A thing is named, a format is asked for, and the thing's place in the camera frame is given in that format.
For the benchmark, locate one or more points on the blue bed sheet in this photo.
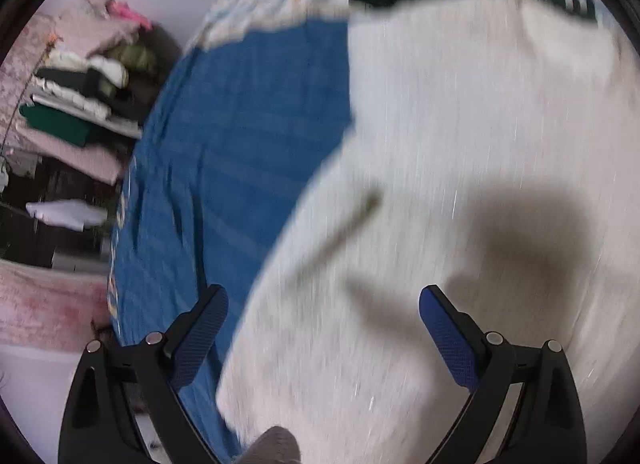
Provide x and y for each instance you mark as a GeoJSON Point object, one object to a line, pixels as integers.
{"type": "Point", "coordinates": [235, 144]}

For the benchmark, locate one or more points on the pile of folded clothes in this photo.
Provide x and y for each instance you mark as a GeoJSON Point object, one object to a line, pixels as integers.
{"type": "Point", "coordinates": [85, 94]}

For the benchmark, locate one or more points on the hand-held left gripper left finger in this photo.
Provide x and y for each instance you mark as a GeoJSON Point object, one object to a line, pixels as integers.
{"type": "Point", "coordinates": [200, 334]}

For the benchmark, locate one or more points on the white cloth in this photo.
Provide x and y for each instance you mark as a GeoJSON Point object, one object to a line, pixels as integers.
{"type": "Point", "coordinates": [65, 213]}

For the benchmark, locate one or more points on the grey knit sleeve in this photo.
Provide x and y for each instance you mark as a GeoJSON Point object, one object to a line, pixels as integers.
{"type": "Point", "coordinates": [272, 446]}

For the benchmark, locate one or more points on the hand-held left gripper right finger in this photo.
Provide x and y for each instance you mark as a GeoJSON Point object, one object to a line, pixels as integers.
{"type": "Point", "coordinates": [447, 339]}

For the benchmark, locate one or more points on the white knit sweater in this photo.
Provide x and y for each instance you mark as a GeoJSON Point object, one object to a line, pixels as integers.
{"type": "Point", "coordinates": [450, 169]}

